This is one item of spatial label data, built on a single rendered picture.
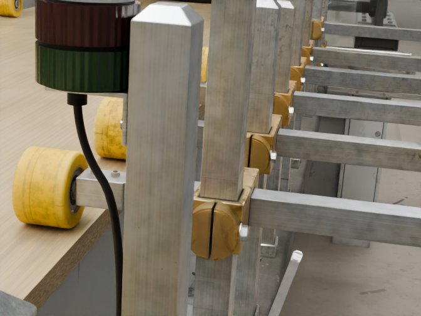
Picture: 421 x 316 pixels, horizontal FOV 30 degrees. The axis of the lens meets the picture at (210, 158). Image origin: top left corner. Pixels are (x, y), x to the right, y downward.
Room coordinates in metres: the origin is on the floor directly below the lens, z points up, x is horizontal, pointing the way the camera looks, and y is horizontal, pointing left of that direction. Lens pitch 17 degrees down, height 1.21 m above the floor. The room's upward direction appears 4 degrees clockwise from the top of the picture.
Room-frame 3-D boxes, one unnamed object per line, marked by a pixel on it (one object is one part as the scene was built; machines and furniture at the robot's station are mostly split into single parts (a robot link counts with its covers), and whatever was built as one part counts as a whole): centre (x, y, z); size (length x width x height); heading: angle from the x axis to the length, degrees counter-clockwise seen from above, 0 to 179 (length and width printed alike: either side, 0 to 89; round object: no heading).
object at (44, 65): (0.46, 0.08, 1.13); 0.06 x 0.06 x 0.02
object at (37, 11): (0.46, 0.08, 1.16); 0.06 x 0.06 x 0.02
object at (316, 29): (2.20, -0.26, 0.95); 0.14 x 0.06 x 0.05; 171
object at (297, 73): (1.46, -0.14, 0.95); 0.14 x 0.06 x 0.05; 171
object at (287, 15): (1.19, -0.09, 0.87); 0.04 x 0.04 x 0.48; 81
